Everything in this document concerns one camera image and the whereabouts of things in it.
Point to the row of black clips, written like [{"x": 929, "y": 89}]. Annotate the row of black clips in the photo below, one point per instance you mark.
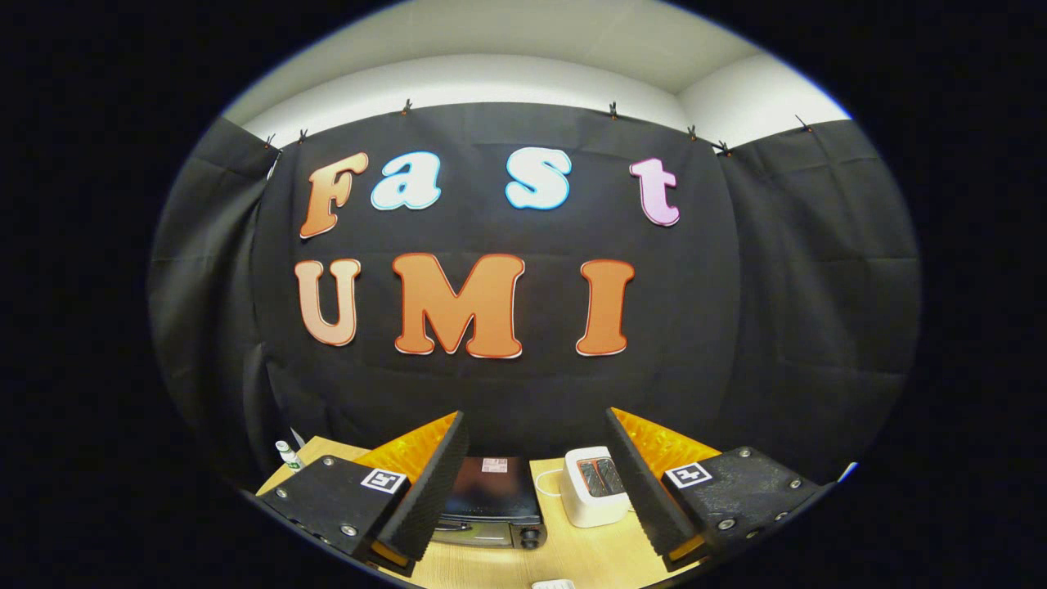
[{"x": 613, "y": 110}]

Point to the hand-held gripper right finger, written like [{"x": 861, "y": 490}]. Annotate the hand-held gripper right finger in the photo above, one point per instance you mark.
[{"x": 642, "y": 483}]

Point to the white slot toaster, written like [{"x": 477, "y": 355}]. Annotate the white slot toaster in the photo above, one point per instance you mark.
[{"x": 585, "y": 507}]

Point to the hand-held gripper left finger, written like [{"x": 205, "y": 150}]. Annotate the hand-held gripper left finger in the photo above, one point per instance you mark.
[{"x": 433, "y": 483}]

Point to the black toaster oven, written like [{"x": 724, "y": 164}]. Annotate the black toaster oven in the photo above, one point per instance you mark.
[{"x": 491, "y": 491}]

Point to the white ribbed tray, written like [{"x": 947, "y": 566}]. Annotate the white ribbed tray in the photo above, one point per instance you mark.
[{"x": 554, "y": 584}]

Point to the white bottle green label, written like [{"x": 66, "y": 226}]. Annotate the white bottle green label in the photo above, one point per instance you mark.
[{"x": 288, "y": 458}]

